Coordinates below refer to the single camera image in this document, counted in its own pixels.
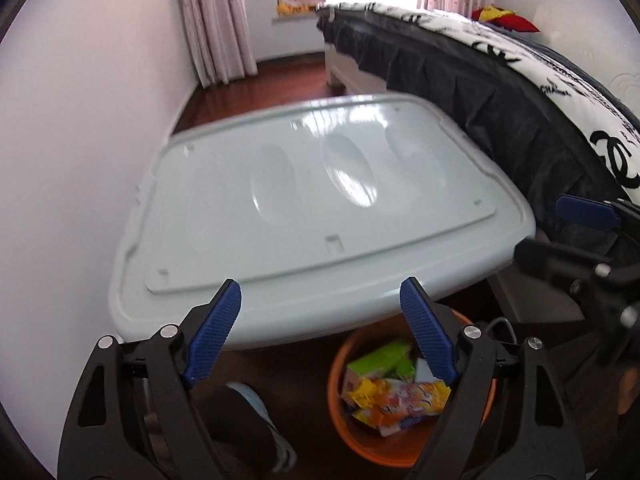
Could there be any orange yellow snack bag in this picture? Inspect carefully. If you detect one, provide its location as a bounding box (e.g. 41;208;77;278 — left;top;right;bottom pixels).
343;378;451;437

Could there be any green cardboard box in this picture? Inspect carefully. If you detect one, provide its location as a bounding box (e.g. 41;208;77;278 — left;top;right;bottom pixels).
345;339;412;384

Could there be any white cardboard box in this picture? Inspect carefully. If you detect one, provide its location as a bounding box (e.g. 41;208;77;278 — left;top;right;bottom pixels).
414;358;439;384

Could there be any green seaweed snack bag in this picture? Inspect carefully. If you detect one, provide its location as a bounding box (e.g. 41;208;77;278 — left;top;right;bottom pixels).
390;356;416;382

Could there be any bed with black skirt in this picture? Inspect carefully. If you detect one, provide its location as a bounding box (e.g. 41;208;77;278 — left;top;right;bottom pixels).
318;9;639;264

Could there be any white striped slipper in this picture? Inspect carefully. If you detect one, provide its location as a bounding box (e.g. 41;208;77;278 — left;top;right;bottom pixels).
224;381;298;475

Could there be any red yellow pillow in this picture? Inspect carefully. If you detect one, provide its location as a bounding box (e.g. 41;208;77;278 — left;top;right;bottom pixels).
472;6;539;32

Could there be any grey plastic storage box lid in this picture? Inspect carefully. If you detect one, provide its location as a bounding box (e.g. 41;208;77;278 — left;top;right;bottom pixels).
108;93;536;349

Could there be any pink window curtain left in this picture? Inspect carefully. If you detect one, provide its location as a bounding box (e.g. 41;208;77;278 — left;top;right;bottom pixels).
179;0;258;88

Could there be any grey cable loop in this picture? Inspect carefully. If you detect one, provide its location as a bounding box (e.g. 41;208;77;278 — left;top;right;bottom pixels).
484;316;519;346

